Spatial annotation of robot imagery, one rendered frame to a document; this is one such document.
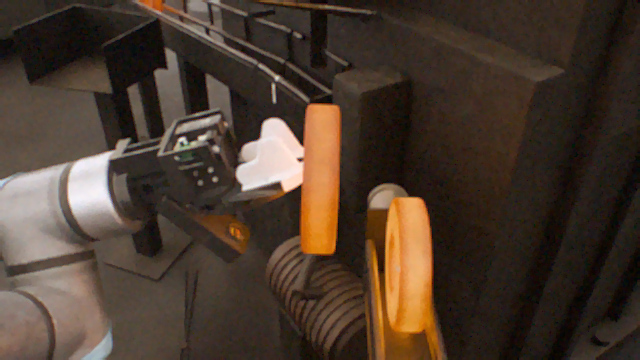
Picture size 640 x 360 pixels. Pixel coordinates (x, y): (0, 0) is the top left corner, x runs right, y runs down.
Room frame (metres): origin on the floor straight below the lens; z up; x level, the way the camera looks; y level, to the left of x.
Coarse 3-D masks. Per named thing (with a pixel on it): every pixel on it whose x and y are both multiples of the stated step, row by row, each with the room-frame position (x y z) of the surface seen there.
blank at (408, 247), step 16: (400, 208) 0.45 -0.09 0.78; (416, 208) 0.45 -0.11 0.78; (400, 224) 0.43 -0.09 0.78; (416, 224) 0.43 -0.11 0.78; (400, 240) 0.41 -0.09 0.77; (416, 240) 0.41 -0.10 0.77; (400, 256) 0.40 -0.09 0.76; (416, 256) 0.40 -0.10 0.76; (400, 272) 0.39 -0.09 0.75; (416, 272) 0.38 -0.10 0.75; (400, 288) 0.38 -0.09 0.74; (416, 288) 0.38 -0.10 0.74; (400, 304) 0.37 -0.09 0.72; (416, 304) 0.37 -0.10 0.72; (400, 320) 0.37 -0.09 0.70; (416, 320) 0.37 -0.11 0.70
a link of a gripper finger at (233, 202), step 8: (240, 184) 0.43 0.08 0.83; (264, 184) 0.42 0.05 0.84; (272, 184) 0.42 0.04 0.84; (280, 184) 0.42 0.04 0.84; (232, 192) 0.42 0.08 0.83; (240, 192) 0.42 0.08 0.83; (248, 192) 0.41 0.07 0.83; (256, 192) 0.42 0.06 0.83; (264, 192) 0.42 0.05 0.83; (272, 192) 0.42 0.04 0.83; (280, 192) 0.42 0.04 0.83; (224, 200) 0.41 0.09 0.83; (232, 200) 0.41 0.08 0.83; (240, 200) 0.41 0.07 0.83; (248, 200) 0.41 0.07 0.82; (256, 200) 0.41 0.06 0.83; (264, 200) 0.41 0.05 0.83; (216, 208) 0.41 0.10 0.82; (224, 208) 0.41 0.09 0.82; (232, 208) 0.41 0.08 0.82; (240, 208) 0.41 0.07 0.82; (248, 208) 0.41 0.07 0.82
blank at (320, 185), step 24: (312, 120) 0.44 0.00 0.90; (336, 120) 0.44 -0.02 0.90; (312, 144) 0.41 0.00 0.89; (336, 144) 0.41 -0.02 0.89; (312, 168) 0.39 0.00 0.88; (336, 168) 0.39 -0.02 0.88; (312, 192) 0.38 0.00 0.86; (336, 192) 0.38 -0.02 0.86; (312, 216) 0.37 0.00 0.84; (336, 216) 0.37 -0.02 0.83; (312, 240) 0.37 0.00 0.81
